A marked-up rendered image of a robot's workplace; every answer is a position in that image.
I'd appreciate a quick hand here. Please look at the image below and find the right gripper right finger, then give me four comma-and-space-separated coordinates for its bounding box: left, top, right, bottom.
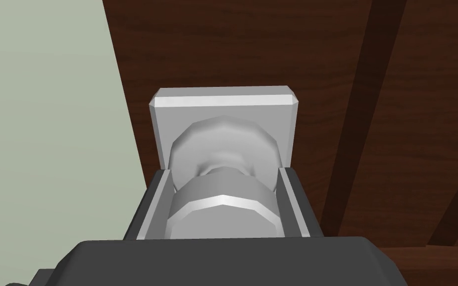
276, 167, 325, 239

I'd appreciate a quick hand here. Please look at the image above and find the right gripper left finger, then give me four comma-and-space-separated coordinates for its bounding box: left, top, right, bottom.
123, 168, 176, 241

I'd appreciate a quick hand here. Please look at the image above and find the grey door knob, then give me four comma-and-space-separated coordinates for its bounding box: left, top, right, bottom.
149, 85, 299, 240

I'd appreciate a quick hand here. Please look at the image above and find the dark brown wooden door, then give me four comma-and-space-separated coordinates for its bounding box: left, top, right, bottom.
101, 0, 458, 286

